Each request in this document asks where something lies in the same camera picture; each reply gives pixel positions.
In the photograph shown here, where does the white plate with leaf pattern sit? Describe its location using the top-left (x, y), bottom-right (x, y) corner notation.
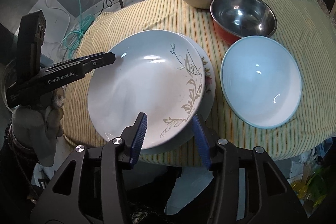
top-left (87, 30), bottom-right (205, 154)

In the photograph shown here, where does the gloved left hand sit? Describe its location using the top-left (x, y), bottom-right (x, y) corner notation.
top-left (11, 88), bottom-right (64, 166)

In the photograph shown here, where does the large pink floral plate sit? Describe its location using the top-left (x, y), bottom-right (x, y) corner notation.
top-left (141, 34), bottom-right (216, 155)

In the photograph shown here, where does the red steel bowl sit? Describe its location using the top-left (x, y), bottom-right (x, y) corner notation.
top-left (210, 0), bottom-right (277, 46)

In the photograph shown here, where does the teal cable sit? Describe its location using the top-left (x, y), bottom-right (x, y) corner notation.
top-left (39, 0), bottom-right (96, 53)

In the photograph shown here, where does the yellow striped cloth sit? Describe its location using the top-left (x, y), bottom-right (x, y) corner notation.
top-left (77, 0), bottom-right (335, 160)

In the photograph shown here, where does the light blue rimmed bowl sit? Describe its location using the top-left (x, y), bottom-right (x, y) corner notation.
top-left (220, 36), bottom-right (302, 129)

